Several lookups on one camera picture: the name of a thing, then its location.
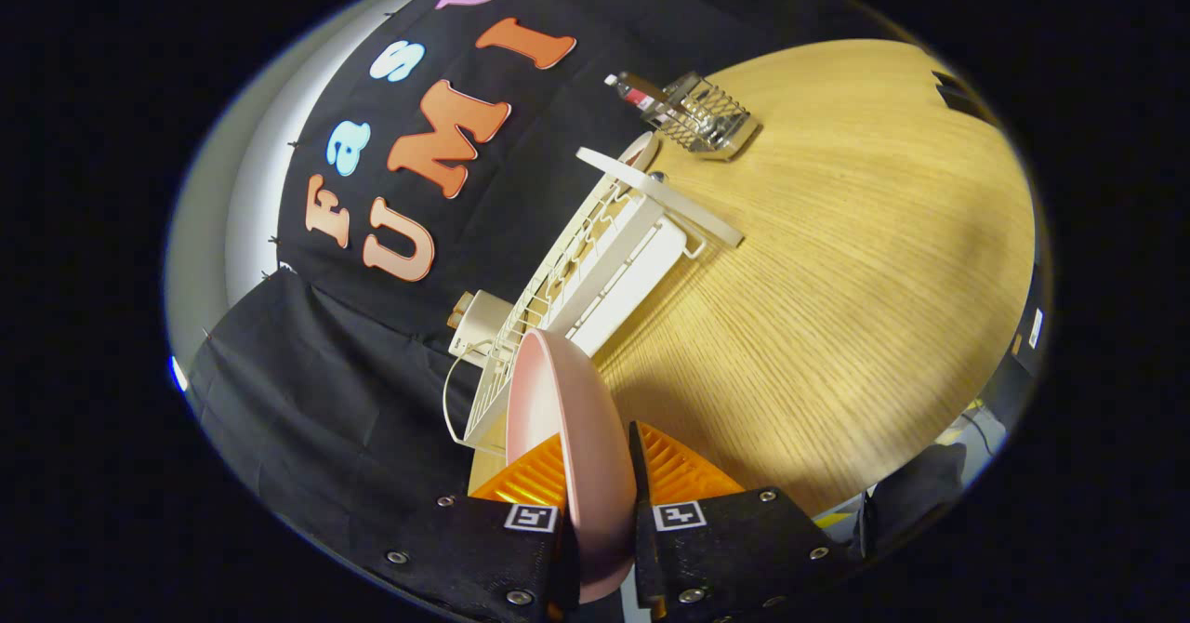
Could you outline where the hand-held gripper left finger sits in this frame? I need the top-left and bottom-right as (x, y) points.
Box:
(372, 432), (582, 623)

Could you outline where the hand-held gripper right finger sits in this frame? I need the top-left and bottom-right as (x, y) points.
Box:
(628, 420), (861, 623)

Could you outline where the pink plate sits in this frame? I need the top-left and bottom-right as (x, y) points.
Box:
(505, 328), (639, 604)

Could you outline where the white wire dish rack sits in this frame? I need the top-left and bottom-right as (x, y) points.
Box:
(443, 146), (745, 457)

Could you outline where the metal wire basket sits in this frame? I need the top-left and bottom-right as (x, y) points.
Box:
(617, 71), (761, 162)

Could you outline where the dark cloth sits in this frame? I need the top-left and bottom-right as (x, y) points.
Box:
(860, 444), (970, 554)

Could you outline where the black backdrop cloth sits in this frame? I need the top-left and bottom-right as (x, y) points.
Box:
(186, 0), (931, 550)

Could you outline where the white toaster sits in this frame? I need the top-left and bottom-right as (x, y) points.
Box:
(447, 290), (515, 368)

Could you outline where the clear bottle with red label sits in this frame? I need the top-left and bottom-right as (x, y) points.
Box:
(604, 73), (672, 127)

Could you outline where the small black box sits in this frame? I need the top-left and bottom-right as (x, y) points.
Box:
(932, 70), (1000, 126)

